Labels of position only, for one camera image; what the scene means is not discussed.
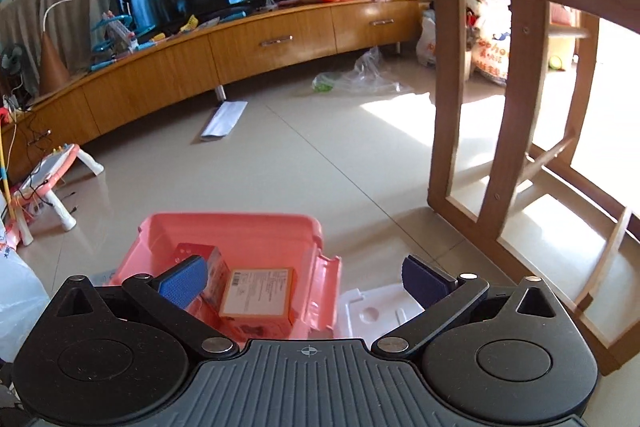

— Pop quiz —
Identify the orange cardboard box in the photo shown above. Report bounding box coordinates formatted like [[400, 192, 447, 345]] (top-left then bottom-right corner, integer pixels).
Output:
[[219, 268, 294, 341]]

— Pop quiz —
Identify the white foam tray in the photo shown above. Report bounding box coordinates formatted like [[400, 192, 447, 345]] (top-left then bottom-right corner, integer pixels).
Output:
[[334, 283, 424, 347]]

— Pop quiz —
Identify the pink plastic storage bin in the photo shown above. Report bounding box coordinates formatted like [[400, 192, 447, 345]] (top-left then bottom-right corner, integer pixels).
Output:
[[108, 212, 342, 340]]

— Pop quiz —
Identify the white plastic shopping bag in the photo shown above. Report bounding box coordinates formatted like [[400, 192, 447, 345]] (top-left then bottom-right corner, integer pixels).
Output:
[[0, 228, 50, 362]]

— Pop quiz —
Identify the pink kids drawing table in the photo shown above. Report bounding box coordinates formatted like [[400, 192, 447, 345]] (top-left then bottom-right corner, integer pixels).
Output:
[[9, 144, 104, 246]]

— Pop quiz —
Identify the white paper sheet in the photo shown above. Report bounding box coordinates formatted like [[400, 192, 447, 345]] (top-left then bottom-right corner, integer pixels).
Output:
[[200, 101, 247, 141]]

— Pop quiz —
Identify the clear plastic bag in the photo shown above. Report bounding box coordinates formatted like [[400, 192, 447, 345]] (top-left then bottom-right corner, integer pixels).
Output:
[[311, 46, 412, 96]]

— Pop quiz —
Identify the wooden tv cabinet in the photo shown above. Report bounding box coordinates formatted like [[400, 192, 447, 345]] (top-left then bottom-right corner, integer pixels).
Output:
[[2, 0, 421, 183]]

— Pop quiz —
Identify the white printed plastic bag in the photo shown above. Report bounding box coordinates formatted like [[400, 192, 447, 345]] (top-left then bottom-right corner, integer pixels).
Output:
[[415, 0, 513, 87]]

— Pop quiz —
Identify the wooden chair frame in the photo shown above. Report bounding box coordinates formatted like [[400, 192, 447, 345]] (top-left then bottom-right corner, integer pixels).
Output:
[[427, 0, 640, 377]]

